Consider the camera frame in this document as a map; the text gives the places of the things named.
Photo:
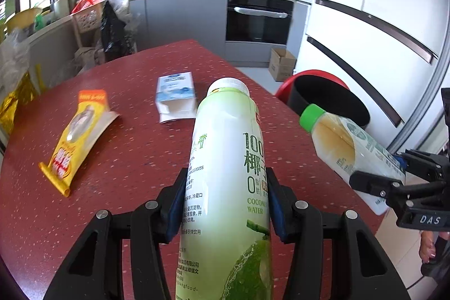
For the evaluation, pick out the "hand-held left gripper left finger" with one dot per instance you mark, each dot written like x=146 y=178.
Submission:
x=173 y=217

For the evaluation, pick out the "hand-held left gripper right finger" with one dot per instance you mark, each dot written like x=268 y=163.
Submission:
x=279 y=217

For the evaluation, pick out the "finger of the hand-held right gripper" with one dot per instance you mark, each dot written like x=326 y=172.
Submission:
x=422 y=163
x=378 y=185

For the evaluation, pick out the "green cap drink bottle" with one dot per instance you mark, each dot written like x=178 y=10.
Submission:
x=351 y=152

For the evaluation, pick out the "coconut water bottle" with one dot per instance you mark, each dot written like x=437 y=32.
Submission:
x=225 y=180

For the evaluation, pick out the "red bin with black liner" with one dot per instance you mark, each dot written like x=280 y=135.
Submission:
x=327 y=99

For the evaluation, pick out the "white blue carton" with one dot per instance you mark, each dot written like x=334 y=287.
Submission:
x=175 y=96

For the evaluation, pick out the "yellow snack package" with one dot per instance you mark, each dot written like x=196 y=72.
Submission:
x=75 y=142

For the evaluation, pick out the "person's right hand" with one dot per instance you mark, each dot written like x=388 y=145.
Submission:
x=427 y=247

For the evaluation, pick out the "cardboard box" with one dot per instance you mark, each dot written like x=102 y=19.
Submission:
x=281 y=63

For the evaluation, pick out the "black plastic bag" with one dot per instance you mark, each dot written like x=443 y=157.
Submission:
x=113 y=33

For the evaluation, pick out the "gold foil bag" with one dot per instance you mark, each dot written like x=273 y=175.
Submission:
x=14 y=105

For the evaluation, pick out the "black built-in oven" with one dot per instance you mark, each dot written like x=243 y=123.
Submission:
x=258 y=22

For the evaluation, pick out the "grey lower cabinet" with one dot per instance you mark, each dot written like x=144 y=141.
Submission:
x=182 y=19

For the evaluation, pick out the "beige storage rack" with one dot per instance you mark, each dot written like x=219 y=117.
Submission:
x=86 y=20

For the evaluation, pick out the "red white plastic bag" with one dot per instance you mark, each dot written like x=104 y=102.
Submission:
x=88 y=1

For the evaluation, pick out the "green dish soap bottle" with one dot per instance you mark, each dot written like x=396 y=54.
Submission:
x=39 y=22

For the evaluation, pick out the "yellow bowl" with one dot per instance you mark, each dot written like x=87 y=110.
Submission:
x=23 y=18

